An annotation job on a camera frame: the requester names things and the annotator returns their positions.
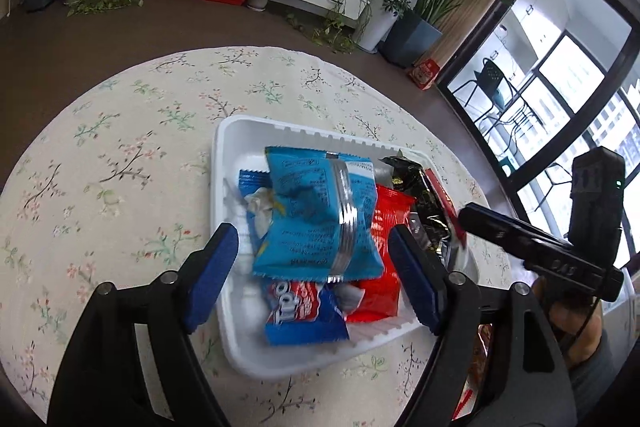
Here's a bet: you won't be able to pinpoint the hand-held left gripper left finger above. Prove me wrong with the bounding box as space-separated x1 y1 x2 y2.
47 223 240 427

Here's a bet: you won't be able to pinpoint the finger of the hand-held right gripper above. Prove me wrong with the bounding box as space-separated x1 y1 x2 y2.
459 203 533 258

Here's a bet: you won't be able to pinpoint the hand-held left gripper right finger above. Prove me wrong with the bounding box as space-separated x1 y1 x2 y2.
387 224 578 427

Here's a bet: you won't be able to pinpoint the large red snack packet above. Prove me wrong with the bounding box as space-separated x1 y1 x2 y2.
345 184 416 323

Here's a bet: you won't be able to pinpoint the red white stick packet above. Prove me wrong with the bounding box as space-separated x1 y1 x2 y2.
422 167 468 250

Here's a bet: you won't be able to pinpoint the blue cake packet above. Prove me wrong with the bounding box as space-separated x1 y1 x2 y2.
237 169 281 258

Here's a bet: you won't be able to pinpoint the black snack packet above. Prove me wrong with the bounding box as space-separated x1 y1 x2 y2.
377 149 451 258

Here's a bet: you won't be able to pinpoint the blue cookie packet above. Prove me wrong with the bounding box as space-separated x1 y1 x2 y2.
262 277 351 347

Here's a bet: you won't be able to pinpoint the orange yellow snack packet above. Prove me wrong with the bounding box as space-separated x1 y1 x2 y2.
467 324 496 388

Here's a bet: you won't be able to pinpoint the light blue snack packet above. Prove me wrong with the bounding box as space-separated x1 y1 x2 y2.
251 146 385 283

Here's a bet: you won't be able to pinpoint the white foam tray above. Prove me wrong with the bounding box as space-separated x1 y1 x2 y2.
210 114 481 380

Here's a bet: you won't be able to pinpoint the person's right forearm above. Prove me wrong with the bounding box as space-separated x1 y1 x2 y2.
565 332 631 427

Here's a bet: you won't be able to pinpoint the person's right hand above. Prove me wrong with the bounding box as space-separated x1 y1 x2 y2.
532 274 606 368

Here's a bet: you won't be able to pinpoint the black metal table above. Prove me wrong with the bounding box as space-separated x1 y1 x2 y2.
475 102 551 148

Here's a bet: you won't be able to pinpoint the round floral tablecloth table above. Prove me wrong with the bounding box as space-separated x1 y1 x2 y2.
0 46 516 427

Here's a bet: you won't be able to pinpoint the black metal chair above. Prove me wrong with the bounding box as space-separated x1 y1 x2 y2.
452 59 521 128

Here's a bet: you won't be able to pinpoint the red printed bag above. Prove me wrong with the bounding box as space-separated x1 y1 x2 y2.
407 59 441 91

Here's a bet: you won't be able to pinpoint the tall smooth white pot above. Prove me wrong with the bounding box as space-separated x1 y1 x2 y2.
352 7 398 52

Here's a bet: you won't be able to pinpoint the white cabinets black handles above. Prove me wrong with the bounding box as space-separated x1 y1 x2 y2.
495 0 616 72

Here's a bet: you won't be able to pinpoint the black sliding door frame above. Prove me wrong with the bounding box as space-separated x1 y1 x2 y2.
435 0 640 278

